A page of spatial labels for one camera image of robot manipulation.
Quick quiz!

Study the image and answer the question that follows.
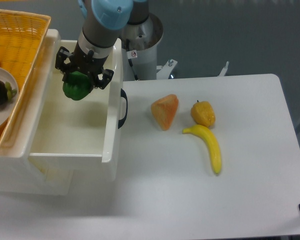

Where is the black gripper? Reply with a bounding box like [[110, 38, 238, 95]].
[[55, 44, 114, 90]]

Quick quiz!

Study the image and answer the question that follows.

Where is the green bell pepper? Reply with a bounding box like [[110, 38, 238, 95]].
[[62, 71, 93, 101]]

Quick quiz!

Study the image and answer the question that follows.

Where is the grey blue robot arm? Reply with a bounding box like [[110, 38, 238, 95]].
[[55, 0, 149, 94]]

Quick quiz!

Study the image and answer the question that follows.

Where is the open upper white drawer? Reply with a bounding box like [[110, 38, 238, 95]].
[[30, 39, 123, 182]]

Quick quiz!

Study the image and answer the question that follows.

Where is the yellow bell pepper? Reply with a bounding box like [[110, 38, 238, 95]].
[[190, 101, 216, 128]]

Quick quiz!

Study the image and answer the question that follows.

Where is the yellow woven basket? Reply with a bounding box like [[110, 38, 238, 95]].
[[0, 9, 51, 148]]

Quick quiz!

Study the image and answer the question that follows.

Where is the dark purple mangosteen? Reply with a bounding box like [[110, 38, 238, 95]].
[[0, 80, 18, 105]]

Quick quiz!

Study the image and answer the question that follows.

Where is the orange bread wedge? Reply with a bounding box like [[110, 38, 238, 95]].
[[150, 94, 179, 131]]

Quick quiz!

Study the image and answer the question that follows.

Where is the white plate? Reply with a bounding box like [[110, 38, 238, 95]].
[[0, 67, 19, 127]]

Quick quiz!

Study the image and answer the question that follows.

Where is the yellow banana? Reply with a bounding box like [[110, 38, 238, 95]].
[[182, 124, 222, 175]]

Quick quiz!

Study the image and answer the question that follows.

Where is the black drawer handle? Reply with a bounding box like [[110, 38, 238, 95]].
[[117, 89, 128, 129]]

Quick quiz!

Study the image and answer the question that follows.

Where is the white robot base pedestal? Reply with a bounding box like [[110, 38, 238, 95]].
[[120, 13, 178, 81]]

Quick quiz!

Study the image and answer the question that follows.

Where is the white metal bracket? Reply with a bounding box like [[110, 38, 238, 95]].
[[218, 61, 230, 77]]

